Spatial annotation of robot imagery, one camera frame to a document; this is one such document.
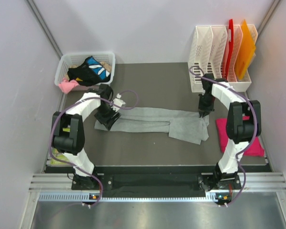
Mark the light pink t shirt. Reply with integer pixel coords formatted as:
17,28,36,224
58,79,79,94

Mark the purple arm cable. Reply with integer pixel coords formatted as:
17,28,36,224
49,90,139,208
188,65,259,208

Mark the red plastic folder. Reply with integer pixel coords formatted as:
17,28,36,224
223,19,234,79

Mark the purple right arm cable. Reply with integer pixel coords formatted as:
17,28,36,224
188,65,259,208

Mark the aluminium frame rail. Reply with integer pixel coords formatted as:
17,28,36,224
29,173,286,203

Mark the black and blue t shirt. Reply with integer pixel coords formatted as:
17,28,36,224
67,56,111,87

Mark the green children's book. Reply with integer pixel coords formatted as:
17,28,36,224
47,148,70,167

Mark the folded magenta t shirt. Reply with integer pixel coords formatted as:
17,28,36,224
215,118,265,157

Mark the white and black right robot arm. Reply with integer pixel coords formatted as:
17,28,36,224
198,73,261,189

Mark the orange plastic folder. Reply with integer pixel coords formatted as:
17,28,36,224
234,20,258,81

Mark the grey t shirt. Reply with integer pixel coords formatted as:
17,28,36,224
94,106,210,145

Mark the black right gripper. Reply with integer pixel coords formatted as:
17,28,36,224
198,94,216,118

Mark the white file organiser rack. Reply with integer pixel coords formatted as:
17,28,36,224
188,25,252,92

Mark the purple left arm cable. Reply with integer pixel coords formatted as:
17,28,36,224
49,90,139,208

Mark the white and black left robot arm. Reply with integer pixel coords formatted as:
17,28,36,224
51,84,125,189

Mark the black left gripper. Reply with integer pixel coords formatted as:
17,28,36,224
94,103,121,131

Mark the white plastic laundry basket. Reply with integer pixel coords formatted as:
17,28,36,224
54,51,116,86

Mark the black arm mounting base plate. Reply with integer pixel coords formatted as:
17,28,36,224
72,166,241,194

